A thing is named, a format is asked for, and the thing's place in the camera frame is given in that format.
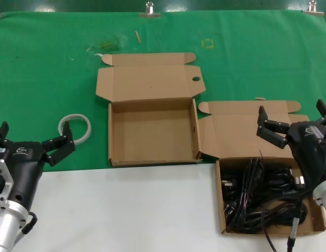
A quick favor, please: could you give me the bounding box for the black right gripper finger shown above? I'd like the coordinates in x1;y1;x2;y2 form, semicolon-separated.
313;99;326;124
256;105;290;151

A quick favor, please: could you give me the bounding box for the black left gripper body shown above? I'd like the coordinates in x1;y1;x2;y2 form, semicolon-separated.
3;141;50;211

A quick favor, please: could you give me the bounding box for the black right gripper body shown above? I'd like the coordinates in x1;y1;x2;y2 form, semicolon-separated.
287;121;326;190

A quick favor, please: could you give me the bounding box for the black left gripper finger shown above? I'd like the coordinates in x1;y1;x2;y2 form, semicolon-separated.
0;121;11;152
42;121;76;168

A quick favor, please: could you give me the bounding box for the cardboard box with plain lid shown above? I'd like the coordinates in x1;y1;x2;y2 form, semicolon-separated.
198;100;326;236

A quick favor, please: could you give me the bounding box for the cardboard box with dotted lid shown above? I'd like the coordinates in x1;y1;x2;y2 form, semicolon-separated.
95;52;207;167

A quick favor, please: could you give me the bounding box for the clear tape roll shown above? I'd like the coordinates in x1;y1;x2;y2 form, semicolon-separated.
58;113;92;146

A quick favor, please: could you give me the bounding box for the green table cloth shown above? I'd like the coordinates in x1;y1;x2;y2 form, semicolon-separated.
0;9;326;174

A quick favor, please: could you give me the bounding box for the silver binder clip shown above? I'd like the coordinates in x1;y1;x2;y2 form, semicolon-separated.
139;1;161;19
302;0;324;16

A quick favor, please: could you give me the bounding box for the crumpled clear tape patch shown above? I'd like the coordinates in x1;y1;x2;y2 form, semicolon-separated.
86;35;127;53

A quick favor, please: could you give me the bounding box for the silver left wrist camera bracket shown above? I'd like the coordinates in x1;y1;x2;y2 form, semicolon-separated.
0;148;15;211

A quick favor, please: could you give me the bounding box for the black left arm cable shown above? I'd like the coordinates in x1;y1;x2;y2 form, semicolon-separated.
17;211;38;245

